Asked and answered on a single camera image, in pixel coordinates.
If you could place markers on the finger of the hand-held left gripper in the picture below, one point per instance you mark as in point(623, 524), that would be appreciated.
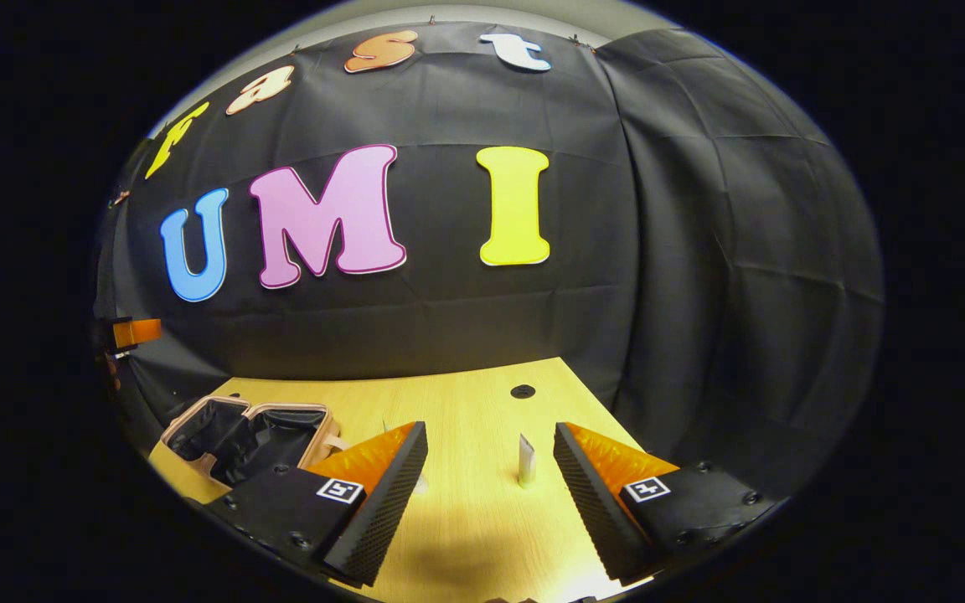
point(137, 332)

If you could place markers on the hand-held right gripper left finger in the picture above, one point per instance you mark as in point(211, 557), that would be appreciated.
point(386, 511)

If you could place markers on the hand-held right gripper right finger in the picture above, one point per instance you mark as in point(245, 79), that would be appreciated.
point(596, 511)

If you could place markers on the white skin care tube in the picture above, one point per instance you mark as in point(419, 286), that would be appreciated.
point(526, 465)

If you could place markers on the black backdrop cloth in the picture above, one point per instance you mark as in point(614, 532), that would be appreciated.
point(449, 318)

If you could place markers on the pink suitcase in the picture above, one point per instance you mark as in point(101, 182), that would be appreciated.
point(231, 444)

